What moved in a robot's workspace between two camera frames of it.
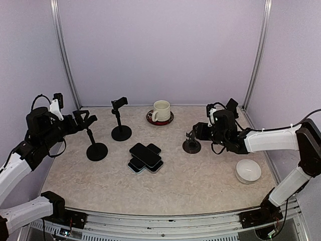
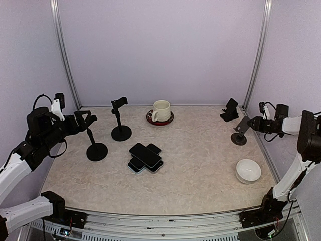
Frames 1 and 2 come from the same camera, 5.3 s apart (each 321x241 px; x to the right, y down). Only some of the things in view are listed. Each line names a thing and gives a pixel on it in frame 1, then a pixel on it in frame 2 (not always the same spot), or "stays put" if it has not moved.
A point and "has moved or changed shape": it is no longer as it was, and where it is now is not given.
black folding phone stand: x=232 y=105 stays put
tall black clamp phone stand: x=120 y=133 stays put
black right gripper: x=200 y=133 -> x=258 y=125
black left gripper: x=72 y=127 stays put
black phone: x=145 y=154 stays put
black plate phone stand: x=191 y=145 has moved or changed shape
